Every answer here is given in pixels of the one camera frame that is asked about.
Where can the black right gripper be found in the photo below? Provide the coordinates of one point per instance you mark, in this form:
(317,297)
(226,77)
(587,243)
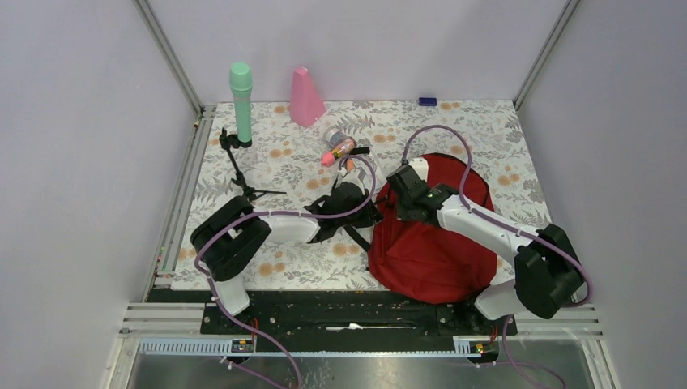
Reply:
(402,214)

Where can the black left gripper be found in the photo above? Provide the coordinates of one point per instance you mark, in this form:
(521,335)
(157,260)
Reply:
(372,215)

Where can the red backpack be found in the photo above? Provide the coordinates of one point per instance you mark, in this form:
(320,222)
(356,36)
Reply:
(423,261)

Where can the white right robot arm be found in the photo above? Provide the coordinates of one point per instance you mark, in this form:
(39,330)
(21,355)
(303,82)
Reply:
(546,273)

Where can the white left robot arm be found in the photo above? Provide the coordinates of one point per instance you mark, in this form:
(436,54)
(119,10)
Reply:
(228,240)

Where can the pink capped tube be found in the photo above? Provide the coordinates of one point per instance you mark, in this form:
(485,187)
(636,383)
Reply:
(339,150)

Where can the clear glitter jar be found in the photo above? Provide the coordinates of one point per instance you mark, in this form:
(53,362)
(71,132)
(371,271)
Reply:
(334,136)

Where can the pink cone block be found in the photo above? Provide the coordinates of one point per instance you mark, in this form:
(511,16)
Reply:
(306,105)

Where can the small blue block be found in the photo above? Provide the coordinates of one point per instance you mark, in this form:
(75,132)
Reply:
(427,101)

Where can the green toy microphone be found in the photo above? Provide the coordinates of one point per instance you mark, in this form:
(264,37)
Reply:
(241,86)

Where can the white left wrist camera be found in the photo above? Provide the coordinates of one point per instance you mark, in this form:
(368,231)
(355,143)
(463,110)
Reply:
(354,176)

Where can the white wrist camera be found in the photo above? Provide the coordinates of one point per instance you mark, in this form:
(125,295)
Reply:
(354,176)
(421,167)

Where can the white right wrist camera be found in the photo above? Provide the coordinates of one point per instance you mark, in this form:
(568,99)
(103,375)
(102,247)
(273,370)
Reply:
(421,167)

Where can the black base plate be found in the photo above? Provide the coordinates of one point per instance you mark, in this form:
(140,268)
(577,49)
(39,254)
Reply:
(366,322)

